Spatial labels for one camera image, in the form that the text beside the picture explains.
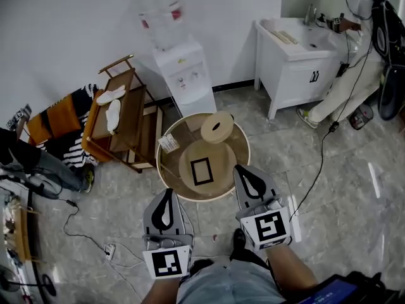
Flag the white water dispenser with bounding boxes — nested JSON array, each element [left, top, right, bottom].
[[151, 39, 218, 116]]

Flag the black bag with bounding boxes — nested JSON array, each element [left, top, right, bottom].
[[377, 64, 405, 122]]

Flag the orange chair with striped blanket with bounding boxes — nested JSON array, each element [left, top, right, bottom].
[[25, 83, 99, 168]]

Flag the person's right forearm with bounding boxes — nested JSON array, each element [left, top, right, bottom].
[[264, 243, 319, 297]]

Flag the white sink cabinet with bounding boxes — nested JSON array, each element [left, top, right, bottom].
[[254, 16, 360, 120]]

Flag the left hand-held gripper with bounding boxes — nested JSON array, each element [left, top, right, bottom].
[[142, 188, 195, 280]]

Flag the person's left forearm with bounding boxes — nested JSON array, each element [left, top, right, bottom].
[[139, 275, 182, 304]]

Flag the beige rolled mat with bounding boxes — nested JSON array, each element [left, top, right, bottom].
[[261, 18, 299, 46]]

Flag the person's black shoe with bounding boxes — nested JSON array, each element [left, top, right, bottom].
[[232, 227, 247, 250]]

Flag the white slipper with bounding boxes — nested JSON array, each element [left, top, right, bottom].
[[104, 99, 122, 135], [96, 84, 127, 106]]

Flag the white floor cable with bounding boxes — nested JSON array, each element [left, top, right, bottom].
[[109, 241, 147, 300]]

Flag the black tablet device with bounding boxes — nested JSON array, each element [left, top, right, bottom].
[[284, 271, 400, 304]]

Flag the black picture frame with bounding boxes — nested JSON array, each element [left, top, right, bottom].
[[190, 157, 214, 187]]

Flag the person's light shorts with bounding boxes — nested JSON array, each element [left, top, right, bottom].
[[176, 259, 287, 304]]

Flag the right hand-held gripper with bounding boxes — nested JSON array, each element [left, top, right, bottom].
[[233, 164, 302, 252]]

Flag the clear water bottle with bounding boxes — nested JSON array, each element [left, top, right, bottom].
[[130, 0, 190, 52]]

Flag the wooden trolley cart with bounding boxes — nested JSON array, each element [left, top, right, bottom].
[[81, 54, 165, 174]]

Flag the round beige box with hole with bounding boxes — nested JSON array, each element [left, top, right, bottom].
[[200, 110, 235, 145]]

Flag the black floor cable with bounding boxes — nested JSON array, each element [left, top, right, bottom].
[[62, 197, 111, 253]]

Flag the black backpack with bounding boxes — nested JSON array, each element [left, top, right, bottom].
[[354, 0, 405, 71]]

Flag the long black cable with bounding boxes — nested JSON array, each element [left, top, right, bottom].
[[289, 27, 374, 223]]

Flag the white paper tag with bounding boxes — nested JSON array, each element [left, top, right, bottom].
[[157, 133, 181, 155]]

